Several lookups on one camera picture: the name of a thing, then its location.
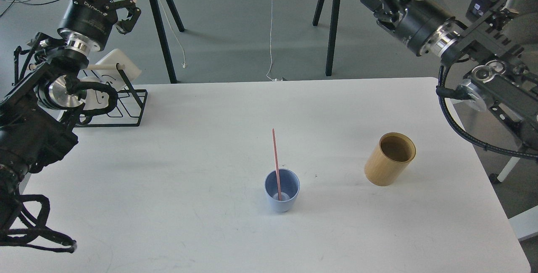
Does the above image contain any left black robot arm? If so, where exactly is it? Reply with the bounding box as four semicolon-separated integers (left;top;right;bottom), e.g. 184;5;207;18
0;0;141;253

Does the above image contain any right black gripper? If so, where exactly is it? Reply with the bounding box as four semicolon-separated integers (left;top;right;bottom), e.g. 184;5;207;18
361;0;455;56

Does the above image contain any white hanging cable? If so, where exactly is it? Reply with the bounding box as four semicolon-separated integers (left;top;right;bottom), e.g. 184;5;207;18
153;0;188;69
266;0;285;82

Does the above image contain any bamboo cylinder holder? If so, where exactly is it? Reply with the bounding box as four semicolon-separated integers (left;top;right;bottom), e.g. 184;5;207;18
364;133;416;186

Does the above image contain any pink chopstick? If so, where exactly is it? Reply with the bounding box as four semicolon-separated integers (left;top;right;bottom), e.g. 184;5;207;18
272;128;282;201

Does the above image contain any white hanging cable left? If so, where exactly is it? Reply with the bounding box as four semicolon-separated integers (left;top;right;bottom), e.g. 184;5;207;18
153;0;188;69

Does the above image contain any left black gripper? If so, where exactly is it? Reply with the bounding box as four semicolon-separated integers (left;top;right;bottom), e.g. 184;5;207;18
57;0;142;51

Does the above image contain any wooden rack handle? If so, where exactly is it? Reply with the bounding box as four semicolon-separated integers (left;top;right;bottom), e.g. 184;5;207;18
85;64;125;70

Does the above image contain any white plate in rack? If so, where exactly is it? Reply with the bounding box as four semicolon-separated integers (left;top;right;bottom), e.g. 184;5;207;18
80;49;142;110

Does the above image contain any black wire dish rack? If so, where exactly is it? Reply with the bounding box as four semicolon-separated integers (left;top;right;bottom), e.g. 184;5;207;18
77;70;148;127

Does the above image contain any blue plastic cup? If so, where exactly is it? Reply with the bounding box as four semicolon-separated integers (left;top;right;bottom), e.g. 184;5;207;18
264;168;301;213

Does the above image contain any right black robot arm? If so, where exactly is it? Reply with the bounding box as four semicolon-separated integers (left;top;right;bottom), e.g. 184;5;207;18
361;0;537;161

